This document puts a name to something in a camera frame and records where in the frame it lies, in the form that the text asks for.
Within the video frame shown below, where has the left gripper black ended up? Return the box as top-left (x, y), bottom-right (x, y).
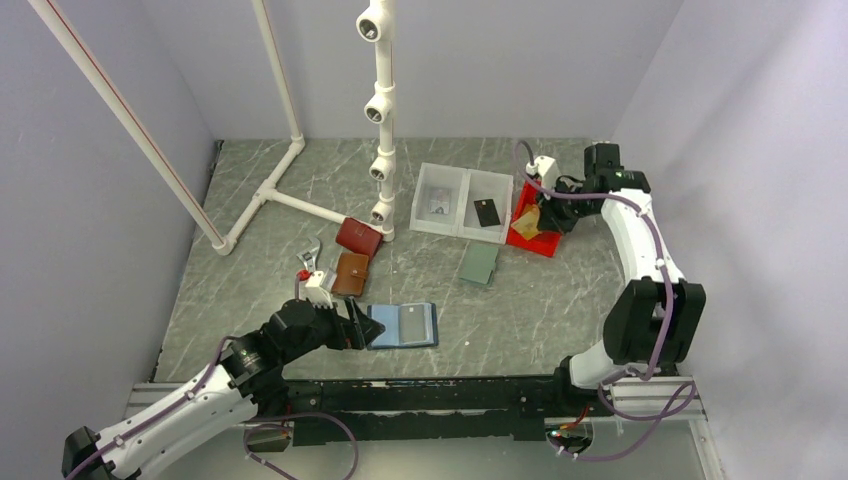
top-left (282, 295), bottom-right (384, 363)

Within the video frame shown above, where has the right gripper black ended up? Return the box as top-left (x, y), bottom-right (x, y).
top-left (534, 178), bottom-right (596, 237)

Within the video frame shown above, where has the orange card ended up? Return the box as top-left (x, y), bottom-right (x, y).
top-left (510, 204), bottom-right (542, 241)

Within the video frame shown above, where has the blue leather card holder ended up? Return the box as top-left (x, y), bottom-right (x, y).
top-left (367, 302), bottom-right (439, 350)

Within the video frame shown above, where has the black credit card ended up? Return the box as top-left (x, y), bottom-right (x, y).
top-left (473, 199), bottom-right (502, 228)

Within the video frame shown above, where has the silver VIP credit card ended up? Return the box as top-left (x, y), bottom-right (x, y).
top-left (427, 187), bottom-right (452, 215)

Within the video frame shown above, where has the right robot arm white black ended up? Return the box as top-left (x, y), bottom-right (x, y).
top-left (523, 142), bottom-right (706, 415)

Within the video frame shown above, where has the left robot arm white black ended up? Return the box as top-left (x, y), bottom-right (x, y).
top-left (61, 297), bottom-right (385, 479)

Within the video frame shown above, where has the green leather card holder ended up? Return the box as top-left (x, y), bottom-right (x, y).
top-left (458, 243), bottom-right (499, 285)

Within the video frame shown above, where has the red plastic bin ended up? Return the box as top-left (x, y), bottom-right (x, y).
top-left (505, 184), bottom-right (563, 258)

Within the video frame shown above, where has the brown leather wallet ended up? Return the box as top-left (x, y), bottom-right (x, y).
top-left (331, 252), bottom-right (370, 297)

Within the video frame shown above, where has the red leather wallet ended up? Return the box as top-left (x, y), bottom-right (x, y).
top-left (335, 217), bottom-right (383, 260)

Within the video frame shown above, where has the clear plastic divided box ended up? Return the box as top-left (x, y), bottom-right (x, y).
top-left (409, 163), bottom-right (514, 245)

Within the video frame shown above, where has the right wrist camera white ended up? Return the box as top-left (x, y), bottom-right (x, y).
top-left (525, 155), bottom-right (561, 191)

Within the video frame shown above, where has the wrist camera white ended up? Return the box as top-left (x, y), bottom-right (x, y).
top-left (525, 155), bottom-right (561, 191)
top-left (294, 269), bottom-right (336, 308)

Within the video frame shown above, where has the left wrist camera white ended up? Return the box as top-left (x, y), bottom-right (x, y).
top-left (294, 269), bottom-right (336, 308)

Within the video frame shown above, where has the adjustable wrench red handle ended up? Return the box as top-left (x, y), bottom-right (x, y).
top-left (296, 236), bottom-right (322, 274)

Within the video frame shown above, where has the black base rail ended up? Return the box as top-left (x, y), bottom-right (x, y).
top-left (252, 368), bottom-right (610, 446)

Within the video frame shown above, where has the white PVC pipe frame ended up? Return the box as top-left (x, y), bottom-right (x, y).
top-left (26, 0), bottom-right (352, 257)

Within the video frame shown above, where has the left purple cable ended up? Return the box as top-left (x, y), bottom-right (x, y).
top-left (63, 336), bottom-right (360, 480)

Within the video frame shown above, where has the aluminium extrusion frame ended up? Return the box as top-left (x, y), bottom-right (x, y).
top-left (124, 377), bottom-right (703, 476)

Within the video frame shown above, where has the white PVC pipe post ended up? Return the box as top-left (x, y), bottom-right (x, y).
top-left (356, 0), bottom-right (397, 242)

